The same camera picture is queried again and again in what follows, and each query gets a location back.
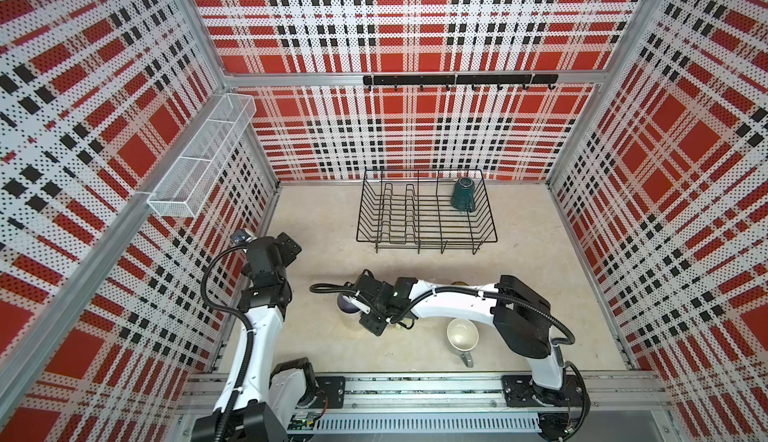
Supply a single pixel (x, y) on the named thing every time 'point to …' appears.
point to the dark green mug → (462, 195)
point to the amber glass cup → (460, 283)
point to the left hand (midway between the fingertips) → (274, 250)
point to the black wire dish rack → (425, 208)
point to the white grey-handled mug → (463, 335)
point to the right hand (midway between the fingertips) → (372, 318)
